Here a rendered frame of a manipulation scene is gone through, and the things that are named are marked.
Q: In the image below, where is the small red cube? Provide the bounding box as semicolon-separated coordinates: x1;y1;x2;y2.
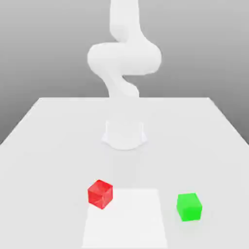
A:
87;179;114;210

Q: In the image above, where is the small green cube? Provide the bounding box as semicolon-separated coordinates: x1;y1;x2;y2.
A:
176;192;203;222

